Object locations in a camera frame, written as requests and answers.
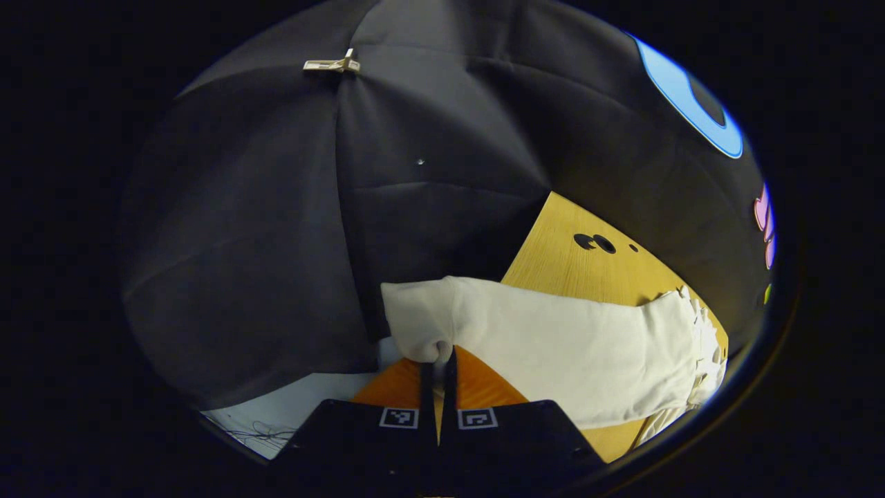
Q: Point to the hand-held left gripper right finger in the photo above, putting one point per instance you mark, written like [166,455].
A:
[449,415]

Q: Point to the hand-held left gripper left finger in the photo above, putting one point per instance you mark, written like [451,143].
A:
[427,415]

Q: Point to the cream white sweatshirt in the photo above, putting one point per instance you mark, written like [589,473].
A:
[553,339]

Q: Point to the black backdrop cloth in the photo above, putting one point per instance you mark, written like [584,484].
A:
[276,207]

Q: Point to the silver cloth clip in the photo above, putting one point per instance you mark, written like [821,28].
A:
[332,65]

